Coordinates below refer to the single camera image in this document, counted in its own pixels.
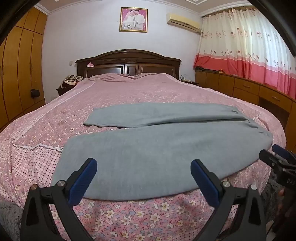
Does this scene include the wooden wardrobe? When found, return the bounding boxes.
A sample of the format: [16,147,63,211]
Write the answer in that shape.
[0,6,48,132]

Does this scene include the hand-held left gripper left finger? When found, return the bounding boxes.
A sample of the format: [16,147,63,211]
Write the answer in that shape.
[20,158,97,241]

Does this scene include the pink floral bedspread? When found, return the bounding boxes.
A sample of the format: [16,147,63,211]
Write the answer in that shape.
[0,72,287,241]

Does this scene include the wooden nightstand with clutter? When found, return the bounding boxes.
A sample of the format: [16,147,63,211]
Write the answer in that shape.
[179,74,199,87]

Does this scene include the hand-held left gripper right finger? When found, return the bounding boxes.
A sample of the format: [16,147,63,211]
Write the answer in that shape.
[191,159,269,241]

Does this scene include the wall air conditioner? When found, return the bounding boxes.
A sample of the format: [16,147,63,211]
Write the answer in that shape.
[166,13,201,33]

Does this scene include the dark wooden headboard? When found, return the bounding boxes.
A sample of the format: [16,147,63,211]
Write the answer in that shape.
[76,49,181,79]

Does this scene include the pile of clothes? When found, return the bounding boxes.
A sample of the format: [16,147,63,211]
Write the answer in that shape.
[61,75,84,88]

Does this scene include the cream and red curtain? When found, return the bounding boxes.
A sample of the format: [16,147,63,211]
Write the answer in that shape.
[194,7,296,100]

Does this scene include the grey pants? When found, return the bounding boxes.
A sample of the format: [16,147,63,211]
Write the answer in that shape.
[51,102,273,201]

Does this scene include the grey shaggy rug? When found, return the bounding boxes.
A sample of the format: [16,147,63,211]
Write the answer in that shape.
[0,174,281,235]

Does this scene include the framed wall photo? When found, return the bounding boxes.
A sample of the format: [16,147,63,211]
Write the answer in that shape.
[119,7,148,33]

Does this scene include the dark wooden nightstand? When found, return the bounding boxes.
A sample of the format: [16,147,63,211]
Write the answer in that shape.
[56,87,75,96]

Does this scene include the low wooden cabinet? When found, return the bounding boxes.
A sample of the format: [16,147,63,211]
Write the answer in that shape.
[195,70,296,139]

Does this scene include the dark cloth on cabinet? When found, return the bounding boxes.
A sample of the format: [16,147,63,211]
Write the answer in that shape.
[195,66,223,74]

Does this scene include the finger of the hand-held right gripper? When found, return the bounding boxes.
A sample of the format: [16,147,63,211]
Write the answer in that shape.
[272,144,296,161]
[258,149,284,171]

